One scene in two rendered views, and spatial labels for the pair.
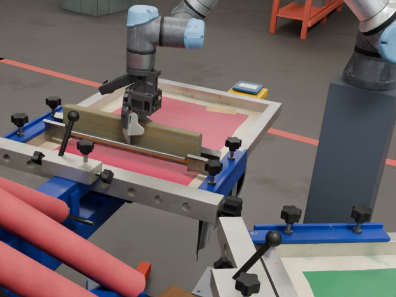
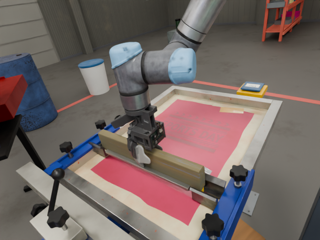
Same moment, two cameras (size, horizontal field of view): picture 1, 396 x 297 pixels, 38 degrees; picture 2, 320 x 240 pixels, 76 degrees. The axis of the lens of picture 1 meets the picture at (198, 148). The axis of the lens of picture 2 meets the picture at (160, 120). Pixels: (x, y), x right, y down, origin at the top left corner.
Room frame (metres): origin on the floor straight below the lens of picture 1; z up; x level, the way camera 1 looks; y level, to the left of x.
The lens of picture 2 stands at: (1.01, -0.07, 1.46)
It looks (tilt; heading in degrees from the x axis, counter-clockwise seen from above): 31 degrees down; 23
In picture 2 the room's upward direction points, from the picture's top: 9 degrees counter-clockwise
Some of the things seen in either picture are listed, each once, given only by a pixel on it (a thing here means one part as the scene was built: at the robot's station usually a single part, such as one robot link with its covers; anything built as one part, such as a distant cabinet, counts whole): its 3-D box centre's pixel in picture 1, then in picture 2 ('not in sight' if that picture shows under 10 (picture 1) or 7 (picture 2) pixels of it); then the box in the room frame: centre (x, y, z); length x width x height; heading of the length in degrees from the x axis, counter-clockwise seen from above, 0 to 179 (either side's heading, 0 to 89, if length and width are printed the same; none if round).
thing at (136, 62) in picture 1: (141, 59); (136, 97); (1.44, 0.17, 1.25); 0.08 x 0.08 x 0.05
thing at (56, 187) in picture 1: (58, 194); not in sight; (1.11, 0.30, 1.02); 0.17 x 0.06 x 0.05; 162
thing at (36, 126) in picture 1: (38, 134); (90, 149); (1.51, 0.46, 0.98); 0.30 x 0.05 x 0.07; 162
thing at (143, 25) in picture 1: (143, 29); (130, 68); (1.44, 0.17, 1.32); 0.09 x 0.08 x 0.11; 92
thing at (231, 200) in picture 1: (225, 211); not in sight; (1.11, -0.07, 1.02); 0.07 x 0.06 x 0.07; 162
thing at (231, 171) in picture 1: (220, 180); (226, 215); (1.33, -0.07, 0.98); 0.30 x 0.05 x 0.07; 162
